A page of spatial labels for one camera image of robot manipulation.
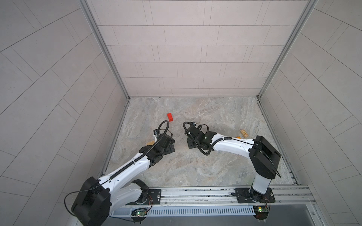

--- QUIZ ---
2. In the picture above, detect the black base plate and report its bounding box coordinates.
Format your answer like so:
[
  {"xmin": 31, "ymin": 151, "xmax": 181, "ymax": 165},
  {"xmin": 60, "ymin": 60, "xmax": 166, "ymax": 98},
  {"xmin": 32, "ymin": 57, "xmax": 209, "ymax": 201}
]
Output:
[
  {"xmin": 127, "ymin": 189, "xmax": 162, "ymax": 205},
  {"xmin": 231, "ymin": 187, "xmax": 276, "ymax": 203}
]

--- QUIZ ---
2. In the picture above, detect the left circuit board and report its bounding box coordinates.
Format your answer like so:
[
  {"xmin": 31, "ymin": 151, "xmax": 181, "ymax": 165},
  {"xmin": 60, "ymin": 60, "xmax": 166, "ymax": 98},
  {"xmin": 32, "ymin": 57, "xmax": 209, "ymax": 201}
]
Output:
[{"xmin": 131, "ymin": 208, "xmax": 148, "ymax": 222}]

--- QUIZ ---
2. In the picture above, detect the left black cable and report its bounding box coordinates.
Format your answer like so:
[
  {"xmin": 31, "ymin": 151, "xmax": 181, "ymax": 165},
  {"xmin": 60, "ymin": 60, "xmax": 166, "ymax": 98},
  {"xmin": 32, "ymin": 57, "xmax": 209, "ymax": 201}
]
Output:
[{"xmin": 64, "ymin": 120, "xmax": 170, "ymax": 222}]

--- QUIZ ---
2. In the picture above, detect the engraved natural wood block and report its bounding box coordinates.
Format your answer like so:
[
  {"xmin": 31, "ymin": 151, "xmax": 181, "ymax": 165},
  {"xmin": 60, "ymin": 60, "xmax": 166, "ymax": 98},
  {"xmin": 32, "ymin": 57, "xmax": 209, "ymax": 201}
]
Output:
[{"xmin": 240, "ymin": 129, "xmax": 249, "ymax": 138}]

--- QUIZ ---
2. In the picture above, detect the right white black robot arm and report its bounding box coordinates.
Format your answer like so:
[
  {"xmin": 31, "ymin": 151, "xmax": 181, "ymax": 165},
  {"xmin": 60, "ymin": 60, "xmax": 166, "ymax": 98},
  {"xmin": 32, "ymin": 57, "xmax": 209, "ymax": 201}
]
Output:
[{"xmin": 183, "ymin": 121, "xmax": 281, "ymax": 204}]

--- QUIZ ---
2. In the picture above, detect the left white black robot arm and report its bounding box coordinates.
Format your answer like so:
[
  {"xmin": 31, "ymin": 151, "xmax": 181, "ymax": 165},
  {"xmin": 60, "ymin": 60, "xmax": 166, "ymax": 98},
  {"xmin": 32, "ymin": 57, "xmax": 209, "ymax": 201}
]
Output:
[{"xmin": 71, "ymin": 134, "xmax": 175, "ymax": 226}]

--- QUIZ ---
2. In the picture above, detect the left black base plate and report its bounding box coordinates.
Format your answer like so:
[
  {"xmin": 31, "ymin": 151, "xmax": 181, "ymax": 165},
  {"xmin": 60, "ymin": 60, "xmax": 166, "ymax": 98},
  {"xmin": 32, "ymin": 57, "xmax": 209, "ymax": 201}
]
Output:
[{"xmin": 127, "ymin": 189, "xmax": 162, "ymax": 205}]

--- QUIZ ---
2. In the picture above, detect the aluminium mounting rail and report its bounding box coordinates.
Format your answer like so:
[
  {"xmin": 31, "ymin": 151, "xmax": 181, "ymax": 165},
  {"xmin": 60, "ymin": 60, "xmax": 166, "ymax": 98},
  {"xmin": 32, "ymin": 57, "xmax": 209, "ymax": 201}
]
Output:
[{"xmin": 110, "ymin": 185, "xmax": 317, "ymax": 217}]

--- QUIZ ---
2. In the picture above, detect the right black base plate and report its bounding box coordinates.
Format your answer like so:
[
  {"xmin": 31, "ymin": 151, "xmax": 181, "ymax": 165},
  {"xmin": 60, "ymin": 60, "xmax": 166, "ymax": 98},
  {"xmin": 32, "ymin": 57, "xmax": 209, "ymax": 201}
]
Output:
[{"xmin": 231, "ymin": 187, "xmax": 276, "ymax": 203}]

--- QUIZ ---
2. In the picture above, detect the red wood block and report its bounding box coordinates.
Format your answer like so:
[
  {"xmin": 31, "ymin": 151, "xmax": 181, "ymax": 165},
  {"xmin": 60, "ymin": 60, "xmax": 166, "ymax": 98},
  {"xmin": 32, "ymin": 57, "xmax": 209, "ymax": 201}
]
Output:
[{"xmin": 167, "ymin": 113, "xmax": 173, "ymax": 122}]

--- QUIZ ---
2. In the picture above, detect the circuit board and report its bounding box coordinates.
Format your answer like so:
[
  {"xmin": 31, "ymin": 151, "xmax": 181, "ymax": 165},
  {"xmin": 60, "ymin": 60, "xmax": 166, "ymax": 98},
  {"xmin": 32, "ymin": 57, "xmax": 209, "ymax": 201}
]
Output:
[
  {"xmin": 253, "ymin": 206, "xmax": 269, "ymax": 220},
  {"xmin": 131, "ymin": 208, "xmax": 148, "ymax": 222}
]

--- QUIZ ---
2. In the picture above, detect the right circuit board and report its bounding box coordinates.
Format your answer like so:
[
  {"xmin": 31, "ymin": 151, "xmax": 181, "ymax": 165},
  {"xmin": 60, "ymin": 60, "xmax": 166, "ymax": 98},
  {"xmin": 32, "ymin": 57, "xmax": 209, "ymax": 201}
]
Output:
[{"xmin": 253, "ymin": 206, "xmax": 269, "ymax": 220}]

